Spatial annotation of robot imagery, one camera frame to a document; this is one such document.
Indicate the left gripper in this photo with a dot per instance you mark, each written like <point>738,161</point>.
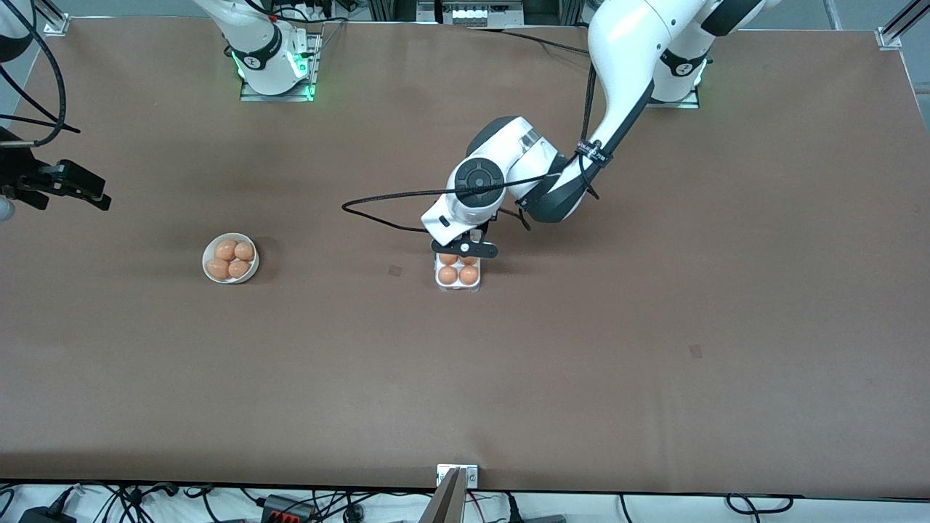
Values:
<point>492,216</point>

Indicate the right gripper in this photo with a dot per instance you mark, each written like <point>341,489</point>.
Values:
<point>22,177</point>

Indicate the clear plastic egg carton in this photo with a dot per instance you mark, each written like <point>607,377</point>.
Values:
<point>458,288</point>

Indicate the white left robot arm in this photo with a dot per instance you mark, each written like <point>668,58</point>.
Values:
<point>625,43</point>

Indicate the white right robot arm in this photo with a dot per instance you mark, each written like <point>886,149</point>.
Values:
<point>254,51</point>

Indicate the grey control box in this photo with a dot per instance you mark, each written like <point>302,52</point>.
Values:
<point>468,13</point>

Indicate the black box with orange plugs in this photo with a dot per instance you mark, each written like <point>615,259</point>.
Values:
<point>283,506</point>

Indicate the white round bowl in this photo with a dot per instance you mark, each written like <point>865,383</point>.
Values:
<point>231,280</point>

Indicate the white power strip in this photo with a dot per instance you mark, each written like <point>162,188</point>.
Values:
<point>305,11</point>

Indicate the black power adapter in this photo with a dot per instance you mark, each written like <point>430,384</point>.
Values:
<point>43,517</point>

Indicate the aluminium frame post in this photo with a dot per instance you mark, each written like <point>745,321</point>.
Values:
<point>54,22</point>
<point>890,36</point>

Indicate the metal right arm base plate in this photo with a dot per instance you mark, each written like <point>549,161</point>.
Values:
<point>251,96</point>

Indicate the metal table edge bracket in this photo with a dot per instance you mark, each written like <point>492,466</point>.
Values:
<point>472,476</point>

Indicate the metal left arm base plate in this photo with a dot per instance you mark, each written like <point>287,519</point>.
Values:
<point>686,104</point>

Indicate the brown camera stand post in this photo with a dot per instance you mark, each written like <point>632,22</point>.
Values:
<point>447,505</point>

